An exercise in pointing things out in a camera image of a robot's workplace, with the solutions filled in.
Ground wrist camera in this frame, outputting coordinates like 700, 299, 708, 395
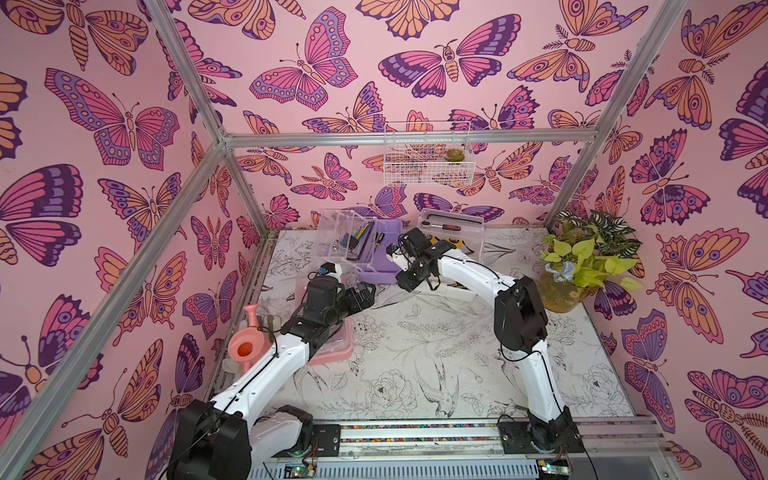
318, 262, 343, 282
386, 244, 410, 271

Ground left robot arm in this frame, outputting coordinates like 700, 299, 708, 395
165, 274, 376, 479

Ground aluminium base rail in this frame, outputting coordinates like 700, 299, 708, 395
170, 418, 667, 480

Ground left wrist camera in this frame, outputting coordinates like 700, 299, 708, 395
318, 262, 343, 282

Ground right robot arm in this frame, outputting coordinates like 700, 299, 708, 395
386, 228, 578, 452

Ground white toolbox clear lid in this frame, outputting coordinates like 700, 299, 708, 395
387, 208, 485, 299

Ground white wire basket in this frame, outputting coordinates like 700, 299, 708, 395
381, 130, 476, 189

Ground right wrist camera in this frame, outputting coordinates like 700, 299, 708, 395
386, 244, 410, 271

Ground pink toolbox clear lid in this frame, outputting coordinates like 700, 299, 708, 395
292, 275, 351, 366

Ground pink watering can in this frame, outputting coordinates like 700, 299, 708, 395
228, 304, 272, 376

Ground purple toolbox clear lid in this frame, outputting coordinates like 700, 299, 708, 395
310, 210, 403, 285

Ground black tools in purple box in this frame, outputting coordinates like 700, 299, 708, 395
338, 222, 374, 261

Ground small succulent in basket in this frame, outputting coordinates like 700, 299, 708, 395
444, 148, 465, 163

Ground potted green plant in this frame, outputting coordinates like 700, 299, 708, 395
537, 210, 642, 320

